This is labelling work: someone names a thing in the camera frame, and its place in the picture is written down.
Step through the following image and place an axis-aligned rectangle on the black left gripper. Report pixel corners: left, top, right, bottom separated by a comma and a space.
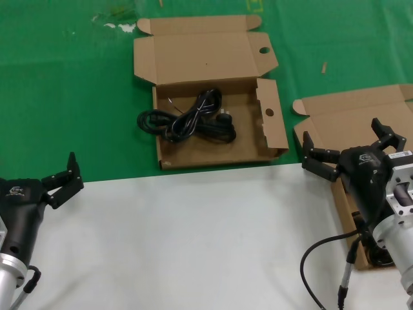
0, 152, 85, 264

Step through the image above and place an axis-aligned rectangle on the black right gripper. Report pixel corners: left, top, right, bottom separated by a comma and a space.
301, 118, 407, 224

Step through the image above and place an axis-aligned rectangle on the black power cable bundle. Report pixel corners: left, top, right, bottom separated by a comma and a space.
136, 108, 238, 142
165, 88, 224, 134

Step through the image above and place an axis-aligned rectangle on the open brown cardboard box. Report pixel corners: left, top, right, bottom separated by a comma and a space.
291, 84, 413, 271
132, 14, 290, 171

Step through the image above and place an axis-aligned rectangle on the green table cloth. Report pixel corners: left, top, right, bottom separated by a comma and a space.
0, 0, 413, 183

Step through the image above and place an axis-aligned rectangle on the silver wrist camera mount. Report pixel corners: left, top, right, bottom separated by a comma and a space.
385, 149, 413, 224

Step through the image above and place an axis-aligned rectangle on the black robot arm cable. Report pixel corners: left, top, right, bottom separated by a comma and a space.
299, 225, 368, 310
9, 264, 43, 310

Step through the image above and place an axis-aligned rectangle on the cable with silver connector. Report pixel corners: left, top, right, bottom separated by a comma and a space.
336, 231, 366, 310

